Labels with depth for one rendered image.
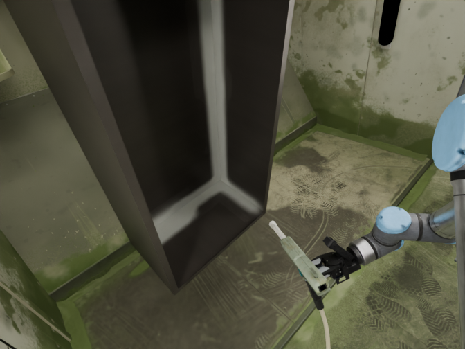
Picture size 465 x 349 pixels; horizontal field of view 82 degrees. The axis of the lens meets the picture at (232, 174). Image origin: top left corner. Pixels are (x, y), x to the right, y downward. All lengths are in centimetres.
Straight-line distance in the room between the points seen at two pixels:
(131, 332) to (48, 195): 95
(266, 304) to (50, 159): 156
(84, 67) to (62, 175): 150
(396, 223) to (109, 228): 163
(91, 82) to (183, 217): 102
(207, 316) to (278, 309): 38
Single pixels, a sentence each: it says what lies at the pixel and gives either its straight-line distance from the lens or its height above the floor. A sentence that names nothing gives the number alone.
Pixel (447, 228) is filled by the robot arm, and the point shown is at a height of 84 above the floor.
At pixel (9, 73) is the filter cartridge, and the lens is 179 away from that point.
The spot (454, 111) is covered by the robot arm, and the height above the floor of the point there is 128.
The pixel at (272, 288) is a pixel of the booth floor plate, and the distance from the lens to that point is 167.
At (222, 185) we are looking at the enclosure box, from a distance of 157.
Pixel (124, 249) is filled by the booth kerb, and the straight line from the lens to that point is 201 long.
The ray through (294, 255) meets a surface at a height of 64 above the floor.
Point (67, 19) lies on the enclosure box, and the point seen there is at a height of 148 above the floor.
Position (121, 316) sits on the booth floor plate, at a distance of 184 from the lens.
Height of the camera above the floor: 149
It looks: 36 degrees down
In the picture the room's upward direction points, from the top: 11 degrees counter-clockwise
